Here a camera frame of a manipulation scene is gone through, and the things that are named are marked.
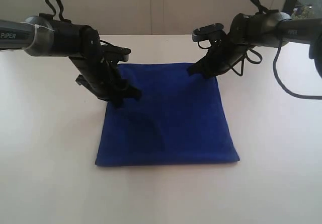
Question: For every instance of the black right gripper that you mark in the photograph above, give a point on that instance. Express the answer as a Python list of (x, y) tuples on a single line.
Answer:
[(219, 59)]

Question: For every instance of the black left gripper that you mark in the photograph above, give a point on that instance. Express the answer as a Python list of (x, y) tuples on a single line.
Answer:
[(103, 79)]

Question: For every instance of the blue microfibre towel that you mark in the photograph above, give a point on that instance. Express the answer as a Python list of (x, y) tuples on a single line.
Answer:
[(178, 120)]

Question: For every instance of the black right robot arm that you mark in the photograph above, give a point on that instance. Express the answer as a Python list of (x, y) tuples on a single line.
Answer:
[(246, 32)]

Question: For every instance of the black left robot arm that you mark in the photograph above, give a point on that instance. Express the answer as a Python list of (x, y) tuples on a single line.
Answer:
[(42, 36)]

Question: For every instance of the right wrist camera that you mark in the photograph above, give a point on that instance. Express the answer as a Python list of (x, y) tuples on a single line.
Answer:
[(213, 33)]

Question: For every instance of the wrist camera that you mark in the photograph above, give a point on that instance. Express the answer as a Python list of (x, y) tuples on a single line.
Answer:
[(213, 33), (114, 54)]

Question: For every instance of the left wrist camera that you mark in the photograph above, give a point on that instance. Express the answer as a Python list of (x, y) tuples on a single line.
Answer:
[(114, 54)]

